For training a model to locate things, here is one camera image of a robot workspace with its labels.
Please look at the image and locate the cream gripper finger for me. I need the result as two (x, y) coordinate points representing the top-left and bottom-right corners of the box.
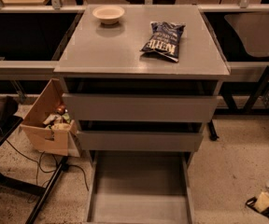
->
(254, 191), (269, 213)

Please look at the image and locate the dark rxbar chocolate wrapper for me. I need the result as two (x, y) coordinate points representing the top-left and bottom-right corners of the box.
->
(246, 197), (269, 219)

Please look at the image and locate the grey open bottom drawer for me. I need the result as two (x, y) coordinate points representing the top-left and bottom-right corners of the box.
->
(84, 151), (194, 224)

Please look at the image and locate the grey drawer cabinet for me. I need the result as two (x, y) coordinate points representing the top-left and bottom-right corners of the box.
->
(53, 4), (232, 166)

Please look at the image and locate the grey middle drawer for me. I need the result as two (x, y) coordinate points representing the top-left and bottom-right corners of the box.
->
(78, 131), (203, 152)

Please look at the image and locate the grey top drawer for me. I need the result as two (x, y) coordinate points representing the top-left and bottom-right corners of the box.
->
(63, 93), (218, 122)

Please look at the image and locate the dark chair at right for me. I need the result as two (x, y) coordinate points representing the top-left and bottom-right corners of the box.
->
(225, 12), (269, 112)

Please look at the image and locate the blue kettle chips bag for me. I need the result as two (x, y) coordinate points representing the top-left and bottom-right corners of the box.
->
(141, 21), (186, 63)

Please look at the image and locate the cardboard box with items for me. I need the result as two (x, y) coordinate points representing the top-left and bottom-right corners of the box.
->
(21, 78), (81, 157)

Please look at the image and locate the white bowl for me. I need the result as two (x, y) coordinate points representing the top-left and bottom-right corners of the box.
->
(92, 5), (125, 25)

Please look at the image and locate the black floor cable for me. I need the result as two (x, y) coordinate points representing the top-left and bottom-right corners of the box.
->
(5, 138), (90, 203)

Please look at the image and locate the black table leg frame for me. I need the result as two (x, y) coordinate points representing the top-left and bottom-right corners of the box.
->
(0, 116), (68, 224)

